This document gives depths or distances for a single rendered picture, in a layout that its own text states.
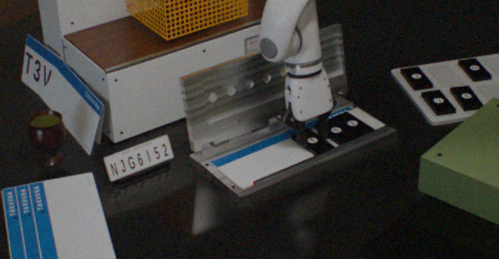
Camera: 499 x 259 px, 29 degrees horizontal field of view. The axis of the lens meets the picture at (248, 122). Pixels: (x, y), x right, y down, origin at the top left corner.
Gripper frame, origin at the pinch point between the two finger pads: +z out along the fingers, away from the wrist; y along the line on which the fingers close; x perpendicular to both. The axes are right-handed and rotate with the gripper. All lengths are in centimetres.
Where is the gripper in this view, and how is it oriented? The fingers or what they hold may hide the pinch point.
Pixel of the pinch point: (312, 134)
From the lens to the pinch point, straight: 219.2
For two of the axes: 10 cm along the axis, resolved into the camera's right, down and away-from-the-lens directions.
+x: -5.5, -2.4, 8.0
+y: 8.2, -3.2, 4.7
